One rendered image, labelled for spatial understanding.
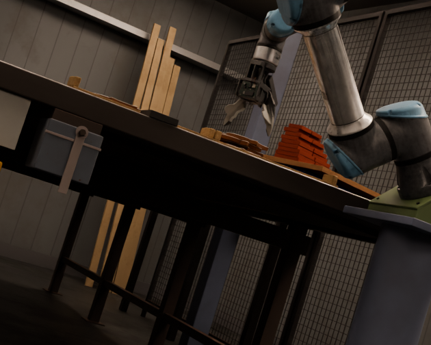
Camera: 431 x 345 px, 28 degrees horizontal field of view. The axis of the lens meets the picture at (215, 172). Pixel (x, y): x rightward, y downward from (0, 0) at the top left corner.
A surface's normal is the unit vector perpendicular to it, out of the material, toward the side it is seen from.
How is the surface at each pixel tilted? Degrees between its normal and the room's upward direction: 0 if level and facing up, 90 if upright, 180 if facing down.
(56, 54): 90
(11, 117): 90
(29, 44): 90
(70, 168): 90
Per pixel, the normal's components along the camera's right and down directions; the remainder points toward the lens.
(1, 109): 0.42, 0.05
